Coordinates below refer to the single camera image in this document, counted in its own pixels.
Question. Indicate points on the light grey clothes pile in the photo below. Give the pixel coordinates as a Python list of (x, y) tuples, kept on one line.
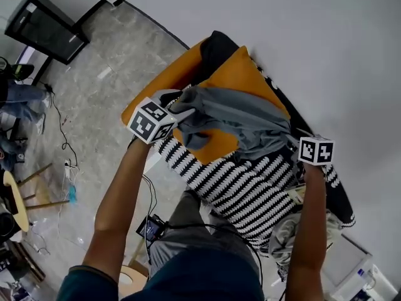
[(282, 237)]

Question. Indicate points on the round wooden side table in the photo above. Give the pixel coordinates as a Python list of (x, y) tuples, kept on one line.
[(17, 205)]

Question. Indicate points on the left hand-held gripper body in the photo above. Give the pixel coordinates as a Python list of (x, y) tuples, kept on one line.
[(147, 124)]

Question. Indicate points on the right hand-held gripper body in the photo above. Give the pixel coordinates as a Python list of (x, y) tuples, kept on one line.
[(316, 150)]

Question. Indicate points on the person's grey trousers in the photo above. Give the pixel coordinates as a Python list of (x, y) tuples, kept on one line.
[(194, 230)]

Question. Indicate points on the tall black cabinet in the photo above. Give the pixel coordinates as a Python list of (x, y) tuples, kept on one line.
[(47, 30)]

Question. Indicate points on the white power strip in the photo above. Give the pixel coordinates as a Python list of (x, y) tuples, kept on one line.
[(68, 168)]

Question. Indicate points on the large orange cushion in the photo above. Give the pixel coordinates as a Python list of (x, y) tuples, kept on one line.
[(241, 71)]

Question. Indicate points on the person's right forearm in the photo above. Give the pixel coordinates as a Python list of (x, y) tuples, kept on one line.
[(310, 205)]

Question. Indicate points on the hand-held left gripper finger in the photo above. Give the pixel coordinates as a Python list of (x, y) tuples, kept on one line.
[(163, 93), (170, 102)]

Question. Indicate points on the pale illustrated book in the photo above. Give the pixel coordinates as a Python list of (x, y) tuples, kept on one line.
[(296, 194)]

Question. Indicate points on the black screen device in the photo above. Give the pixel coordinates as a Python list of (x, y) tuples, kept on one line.
[(150, 229)]

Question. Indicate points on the speckled black white garment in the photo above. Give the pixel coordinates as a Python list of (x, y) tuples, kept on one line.
[(283, 271)]

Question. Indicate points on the teal cloth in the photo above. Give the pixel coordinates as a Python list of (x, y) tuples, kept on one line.
[(72, 194)]

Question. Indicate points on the oval wooden coffee table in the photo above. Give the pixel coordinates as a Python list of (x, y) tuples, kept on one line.
[(138, 281)]

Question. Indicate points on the black cushion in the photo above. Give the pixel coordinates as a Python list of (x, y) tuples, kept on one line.
[(216, 55)]

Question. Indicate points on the person's left forearm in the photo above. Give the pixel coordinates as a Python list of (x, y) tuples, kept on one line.
[(125, 187)]

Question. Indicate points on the striped black white sofa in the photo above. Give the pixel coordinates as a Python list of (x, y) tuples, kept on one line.
[(163, 80)]

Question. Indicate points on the black box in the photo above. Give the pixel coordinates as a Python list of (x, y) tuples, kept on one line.
[(12, 199)]

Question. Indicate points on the grey garment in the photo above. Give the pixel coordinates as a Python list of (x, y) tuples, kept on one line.
[(238, 111)]

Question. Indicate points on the person's dark blue shirt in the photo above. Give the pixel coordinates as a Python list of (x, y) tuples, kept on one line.
[(194, 281)]

